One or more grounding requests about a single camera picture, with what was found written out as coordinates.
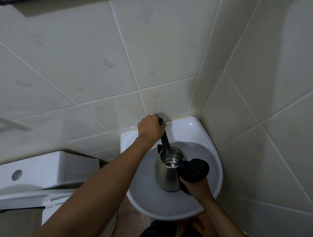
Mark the person's right hand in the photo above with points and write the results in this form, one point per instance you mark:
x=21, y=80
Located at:
x=198, y=189

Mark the person's left hand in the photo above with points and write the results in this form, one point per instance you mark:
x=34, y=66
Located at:
x=150, y=129

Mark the black faucet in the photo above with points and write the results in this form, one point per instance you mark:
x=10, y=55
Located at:
x=165, y=141

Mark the steel electric kettle black lid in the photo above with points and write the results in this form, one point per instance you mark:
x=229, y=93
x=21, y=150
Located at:
x=166, y=175

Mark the white wash basin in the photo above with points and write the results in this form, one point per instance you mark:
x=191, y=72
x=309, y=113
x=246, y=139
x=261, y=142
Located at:
x=146, y=202

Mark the person's right forearm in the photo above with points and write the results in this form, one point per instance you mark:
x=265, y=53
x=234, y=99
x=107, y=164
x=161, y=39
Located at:
x=222, y=219

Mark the person's left forearm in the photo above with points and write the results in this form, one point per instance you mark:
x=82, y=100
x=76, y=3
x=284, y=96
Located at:
x=97, y=195

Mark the person's right leg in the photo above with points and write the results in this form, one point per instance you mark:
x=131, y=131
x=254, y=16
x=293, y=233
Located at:
x=192, y=233

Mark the person's leg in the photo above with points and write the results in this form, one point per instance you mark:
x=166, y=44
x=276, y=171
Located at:
x=192, y=233
x=161, y=230

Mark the person's left leg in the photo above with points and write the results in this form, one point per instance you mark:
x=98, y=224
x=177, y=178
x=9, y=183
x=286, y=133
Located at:
x=161, y=230

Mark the white toilet tank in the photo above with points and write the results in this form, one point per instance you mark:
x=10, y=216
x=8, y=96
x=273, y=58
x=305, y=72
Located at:
x=44, y=168

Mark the white toilet seat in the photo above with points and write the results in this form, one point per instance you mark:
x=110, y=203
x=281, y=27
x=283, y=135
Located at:
x=24, y=197

